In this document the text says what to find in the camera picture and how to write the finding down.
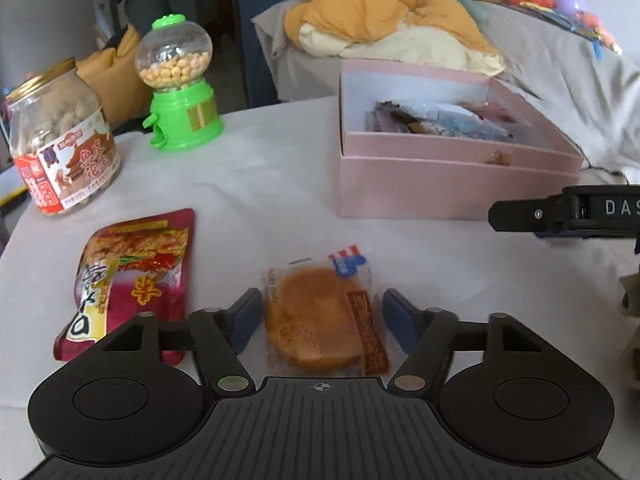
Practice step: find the orange and cream jacket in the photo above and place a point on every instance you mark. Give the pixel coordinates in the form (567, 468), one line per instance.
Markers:
(370, 20)

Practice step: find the snack packets inside box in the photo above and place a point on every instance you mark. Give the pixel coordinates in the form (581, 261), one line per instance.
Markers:
(465, 125)

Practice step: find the red noodle picture snack packet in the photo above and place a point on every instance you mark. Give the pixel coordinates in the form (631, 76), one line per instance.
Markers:
(132, 265)

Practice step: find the green gumball machine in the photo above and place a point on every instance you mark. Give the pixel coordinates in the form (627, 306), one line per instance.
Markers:
(182, 115)

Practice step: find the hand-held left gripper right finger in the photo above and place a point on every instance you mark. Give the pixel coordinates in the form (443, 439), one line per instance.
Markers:
(400, 317)

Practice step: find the dark blue cabinet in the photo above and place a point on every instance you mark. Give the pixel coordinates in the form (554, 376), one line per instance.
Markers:
(265, 5)

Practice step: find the pink cardboard box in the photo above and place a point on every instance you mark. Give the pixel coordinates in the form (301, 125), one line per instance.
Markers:
(450, 190)

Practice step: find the purple plastic egg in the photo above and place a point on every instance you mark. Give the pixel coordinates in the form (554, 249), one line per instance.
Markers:
(571, 2)

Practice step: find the colourful toy packet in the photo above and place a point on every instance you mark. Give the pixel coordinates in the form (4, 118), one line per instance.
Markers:
(585, 27)

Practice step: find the grey sofa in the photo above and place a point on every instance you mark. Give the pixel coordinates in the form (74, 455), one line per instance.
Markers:
(565, 90)

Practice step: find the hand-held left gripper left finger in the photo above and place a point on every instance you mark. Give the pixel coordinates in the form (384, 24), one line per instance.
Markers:
(246, 317)

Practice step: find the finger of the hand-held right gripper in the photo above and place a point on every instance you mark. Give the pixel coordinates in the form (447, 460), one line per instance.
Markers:
(520, 214)

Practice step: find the dark brown snack packet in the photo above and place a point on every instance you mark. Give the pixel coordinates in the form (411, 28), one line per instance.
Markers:
(395, 117)

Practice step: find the plastic peanut jar red label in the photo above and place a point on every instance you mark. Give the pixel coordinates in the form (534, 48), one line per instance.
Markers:
(60, 150)

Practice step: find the round orange cake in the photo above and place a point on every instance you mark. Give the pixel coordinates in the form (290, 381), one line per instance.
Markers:
(312, 317)

